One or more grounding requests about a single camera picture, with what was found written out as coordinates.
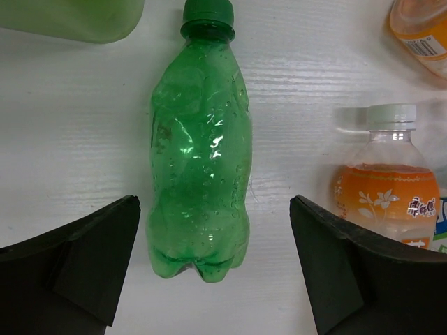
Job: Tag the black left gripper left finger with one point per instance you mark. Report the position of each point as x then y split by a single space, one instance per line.
69 280

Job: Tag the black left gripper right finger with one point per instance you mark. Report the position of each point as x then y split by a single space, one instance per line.
359 282

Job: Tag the clear water bottle blue label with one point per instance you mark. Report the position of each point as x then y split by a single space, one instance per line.
439 242

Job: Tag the orange label tea bottle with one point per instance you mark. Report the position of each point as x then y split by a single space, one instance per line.
387 187

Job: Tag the green plastic bottle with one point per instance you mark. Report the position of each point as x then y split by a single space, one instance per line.
200 151

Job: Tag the orange juice bottle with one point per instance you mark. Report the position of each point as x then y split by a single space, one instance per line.
421 27

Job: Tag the green plastic bin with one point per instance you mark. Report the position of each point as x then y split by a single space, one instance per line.
90 21

